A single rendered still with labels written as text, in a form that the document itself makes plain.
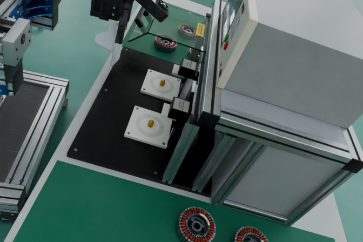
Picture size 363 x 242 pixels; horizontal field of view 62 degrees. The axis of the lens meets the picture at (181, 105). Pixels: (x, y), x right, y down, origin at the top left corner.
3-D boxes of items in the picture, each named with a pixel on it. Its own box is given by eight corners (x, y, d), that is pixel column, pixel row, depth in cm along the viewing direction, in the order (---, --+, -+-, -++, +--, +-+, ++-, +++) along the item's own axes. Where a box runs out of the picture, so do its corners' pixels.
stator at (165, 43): (150, 47, 149) (152, 40, 147) (158, 37, 157) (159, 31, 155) (172, 55, 149) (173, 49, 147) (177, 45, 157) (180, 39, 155)
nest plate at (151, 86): (140, 92, 121) (140, 89, 120) (147, 71, 132) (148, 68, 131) (175, 103, 122) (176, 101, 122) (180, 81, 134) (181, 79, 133)
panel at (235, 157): (210, 196, 96) (252, 138, 76) (218, 75, 145) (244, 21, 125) (214, 197, 96) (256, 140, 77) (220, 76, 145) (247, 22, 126)
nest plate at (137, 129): (123, 136, 103) (124, 134, 102) (134, 107, 114) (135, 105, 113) (165, 149, 104) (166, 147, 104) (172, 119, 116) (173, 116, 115)
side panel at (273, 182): (211, 203, 97) (257, 142, 76) (212, 195, 99) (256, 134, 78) (290, 226, 100) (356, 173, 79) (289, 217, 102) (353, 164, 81)
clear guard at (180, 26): (127, 41, 102) (130, 26, 98) (143, 11, 119) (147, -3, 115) (218, 72, 105) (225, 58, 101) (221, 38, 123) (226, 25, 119)
